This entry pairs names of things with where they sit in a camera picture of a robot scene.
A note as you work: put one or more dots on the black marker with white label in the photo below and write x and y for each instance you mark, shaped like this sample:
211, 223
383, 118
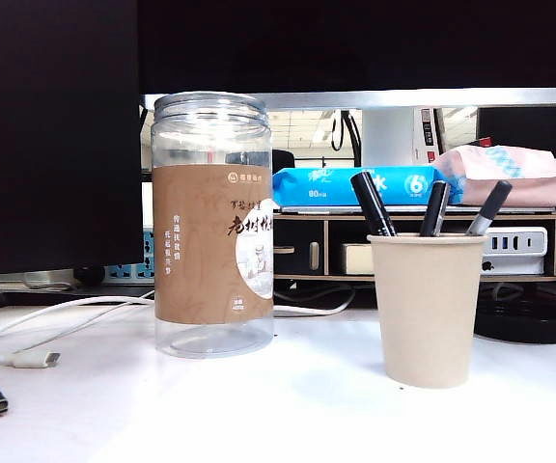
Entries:
372, 202

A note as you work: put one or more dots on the black marker with clip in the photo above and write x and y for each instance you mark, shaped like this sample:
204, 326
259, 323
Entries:
436, 209

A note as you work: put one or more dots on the beige paper cup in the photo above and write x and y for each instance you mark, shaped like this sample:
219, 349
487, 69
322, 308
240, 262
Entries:
427, 313

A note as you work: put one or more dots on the silver marker with black cap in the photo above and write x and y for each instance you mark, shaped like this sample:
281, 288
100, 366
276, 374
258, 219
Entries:
490, 205

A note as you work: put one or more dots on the wooden desk riser shelf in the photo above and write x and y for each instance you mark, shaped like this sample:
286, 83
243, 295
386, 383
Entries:
327, 246

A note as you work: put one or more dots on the blue wet wipes pack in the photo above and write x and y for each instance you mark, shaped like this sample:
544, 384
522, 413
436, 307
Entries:
316, 185

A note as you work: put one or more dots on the beige small box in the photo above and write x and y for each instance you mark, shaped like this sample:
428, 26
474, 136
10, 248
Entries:
355, 260

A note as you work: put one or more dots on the clear plastic jar brown label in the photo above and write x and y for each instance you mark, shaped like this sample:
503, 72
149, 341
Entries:
196, 241

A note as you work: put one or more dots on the white carton with red print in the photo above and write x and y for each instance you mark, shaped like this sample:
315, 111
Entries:
389, 140

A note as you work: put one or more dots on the blue and white socket strip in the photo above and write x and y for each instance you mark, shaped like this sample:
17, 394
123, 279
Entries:
123, 275

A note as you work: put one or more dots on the black round knob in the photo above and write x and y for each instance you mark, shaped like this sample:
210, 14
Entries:
89, 275

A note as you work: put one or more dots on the black monitor with silver edge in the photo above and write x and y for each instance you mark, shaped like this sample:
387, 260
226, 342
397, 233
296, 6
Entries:
355, 48

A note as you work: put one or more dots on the pink tissue pack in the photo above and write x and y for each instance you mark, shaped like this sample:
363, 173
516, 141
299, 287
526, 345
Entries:
500, 178

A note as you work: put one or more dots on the white USB charging hub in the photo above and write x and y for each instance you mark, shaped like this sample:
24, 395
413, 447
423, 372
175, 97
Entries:
519, 263

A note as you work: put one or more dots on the silver monitor stand base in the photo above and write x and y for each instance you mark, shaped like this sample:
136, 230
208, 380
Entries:
36, 280

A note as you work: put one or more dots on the black monitor without silver edge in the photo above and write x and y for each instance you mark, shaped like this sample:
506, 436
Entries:
41, 144

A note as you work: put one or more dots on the dark background screen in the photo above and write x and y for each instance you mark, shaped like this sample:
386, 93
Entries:
524, 130

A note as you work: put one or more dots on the black round flat base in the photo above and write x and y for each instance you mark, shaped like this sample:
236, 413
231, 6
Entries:
534, 328

